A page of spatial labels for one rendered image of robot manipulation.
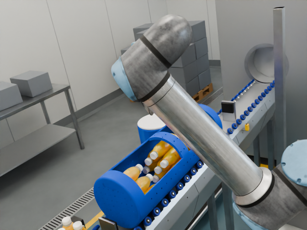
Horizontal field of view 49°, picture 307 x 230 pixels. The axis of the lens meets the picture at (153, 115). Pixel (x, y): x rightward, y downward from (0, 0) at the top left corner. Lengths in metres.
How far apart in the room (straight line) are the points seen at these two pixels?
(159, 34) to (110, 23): 5.26
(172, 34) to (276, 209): 0.61
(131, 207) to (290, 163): 0.75
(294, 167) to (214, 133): 0.27
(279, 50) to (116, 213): 1.49
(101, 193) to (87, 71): 4.24
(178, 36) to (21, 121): 4.33
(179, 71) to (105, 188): 3.67
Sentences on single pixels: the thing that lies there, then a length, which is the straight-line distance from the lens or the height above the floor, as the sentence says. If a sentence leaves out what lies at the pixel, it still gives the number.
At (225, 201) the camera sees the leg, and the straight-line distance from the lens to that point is 2.62.
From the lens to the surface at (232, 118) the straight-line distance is 2.58.
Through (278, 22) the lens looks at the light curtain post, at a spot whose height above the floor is 1.61.
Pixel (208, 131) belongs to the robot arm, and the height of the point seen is 1.61.
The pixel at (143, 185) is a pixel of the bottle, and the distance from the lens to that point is 1.64.
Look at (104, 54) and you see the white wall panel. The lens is 6.02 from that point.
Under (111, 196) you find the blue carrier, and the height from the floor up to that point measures 1.13.
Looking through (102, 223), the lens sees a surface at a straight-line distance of 1.66.
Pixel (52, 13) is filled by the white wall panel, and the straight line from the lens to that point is 5.39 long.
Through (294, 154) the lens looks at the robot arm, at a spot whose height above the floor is 1.47.
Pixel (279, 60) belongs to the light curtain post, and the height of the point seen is 1.36.
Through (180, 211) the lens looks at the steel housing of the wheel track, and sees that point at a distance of 1.89.
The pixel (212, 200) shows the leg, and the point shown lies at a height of 0.39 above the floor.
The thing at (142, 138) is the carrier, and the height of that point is 0.95.
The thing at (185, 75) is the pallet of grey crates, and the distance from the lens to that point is 5.10.
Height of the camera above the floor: 2.06
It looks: 23 degrees down
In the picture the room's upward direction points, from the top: 10 degrees counter-clockwise
